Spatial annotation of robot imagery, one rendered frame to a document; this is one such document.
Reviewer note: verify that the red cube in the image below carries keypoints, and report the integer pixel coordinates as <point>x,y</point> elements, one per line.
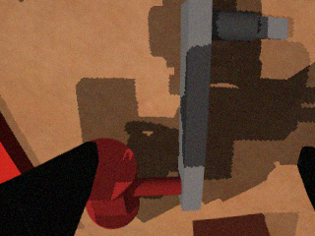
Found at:
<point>242,225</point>

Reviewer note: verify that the grey and red crank handle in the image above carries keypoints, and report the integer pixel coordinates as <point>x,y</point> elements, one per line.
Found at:
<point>114,200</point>

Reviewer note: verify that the red rectangular bar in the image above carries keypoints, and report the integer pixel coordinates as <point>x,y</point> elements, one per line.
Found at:
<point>13,160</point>

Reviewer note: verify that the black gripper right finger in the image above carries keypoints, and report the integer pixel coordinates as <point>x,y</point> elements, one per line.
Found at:
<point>306,167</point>

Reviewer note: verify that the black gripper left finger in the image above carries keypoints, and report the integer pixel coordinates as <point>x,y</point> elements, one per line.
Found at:
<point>49,199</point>

